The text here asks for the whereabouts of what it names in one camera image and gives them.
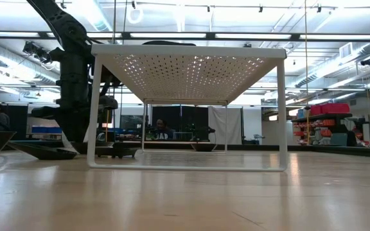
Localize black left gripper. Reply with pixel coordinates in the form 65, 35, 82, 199
30, 96, 119, 144

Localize shelf with red bins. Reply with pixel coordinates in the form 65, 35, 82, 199
292, 102, 370, 148

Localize black teardrop mini plate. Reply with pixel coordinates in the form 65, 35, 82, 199
7, 141, 78, 161

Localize black small square mini plate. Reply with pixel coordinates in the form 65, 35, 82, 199
94, 146, 140, 159

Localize black leaf-shaped mini plate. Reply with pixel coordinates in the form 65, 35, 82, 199
141, 39, 198, 47
71, 141, 115, 155
190, 142, 218, 153

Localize blue bins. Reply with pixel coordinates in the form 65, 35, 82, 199
30, 125, 59, 135

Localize white cloth sheet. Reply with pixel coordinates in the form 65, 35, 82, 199
207, 106, 243, 145

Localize white perforated shelf rack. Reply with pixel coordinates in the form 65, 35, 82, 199
87, 44, 288, 173

